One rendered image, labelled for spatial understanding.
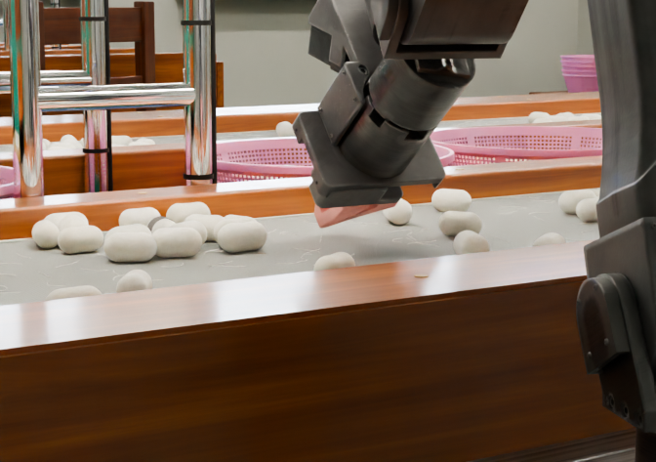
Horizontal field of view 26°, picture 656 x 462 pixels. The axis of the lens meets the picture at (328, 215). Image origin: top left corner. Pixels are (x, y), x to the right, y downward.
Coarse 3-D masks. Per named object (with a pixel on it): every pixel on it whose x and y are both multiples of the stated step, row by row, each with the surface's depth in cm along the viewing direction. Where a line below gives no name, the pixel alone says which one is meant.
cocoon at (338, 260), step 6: (336, 252) 92; (342, 252) 91; (324, 258) 90; (330, 258) 90; (336, 258) 90; (342, 258) 90; (348, 258) 91; (318, 264) 90; (324, 264) 90; (330, 264) 89; (336, 264) 90; (342, 264) 90; (348, 264) 91; (354, 264) 91; (318, 270) 90
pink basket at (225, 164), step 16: (224, 144) 149; (240, 144) 151; (256, 144) 152; (272, 144) 153; (288, 144) 154; (304, 144) 154; (224, 160) 149; (240, 160) 151; (256, 160) 152; (272, 160) 153; (288, 160) 153; (304, 160) 154; (448, 160) 137; (224, 176) 133; (240, 176) 132; (256, 176) 130; (272, 176) 130; (288, 176) 129; (304, 176) 129
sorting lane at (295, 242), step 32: (544, 192) 132; (288, 224) 115; (352, 224) 115; (384, 224) 115; (416, 224) 115; (512, 224) 115; (544, 224) 115; (576, 224) 115; (0, 256) 101; (32, 256) 101; (64, 256) 101; (96, 256) 101; (192, 256) 101; (224, 256) 101; (256, 256) 101; (288, 256) 101; (320, 256) 101; (352, 256) 101; (384, 256) 101; (416, 256) 101; (0, 288) 89; (32, 288) 89
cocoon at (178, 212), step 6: (174, 204) 112; (180, 204) 112; (186, 204) 112; (192, 204) 112; (198, 204) 112; (204, 204) 113; (168, 210) 112; (174, 210) 111; (180, 210) 111; (186, 210) 111; (192, 210) 112; (198, 210) 112; (204, 210) 112; (168, 216) 111; (174, 216) 111; (180, 216) 111; (186, 216) 111; (180, 222) 111
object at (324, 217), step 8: (320, 208) 108; (336, 208) 103; (344, 208) 101; (352, 208) 101; (360, 208) 102; (320, 216) 108; (328, 216) 106; (336, 216) 104; (344, 216) 104; (320, 224) 108; (328, 224) 107
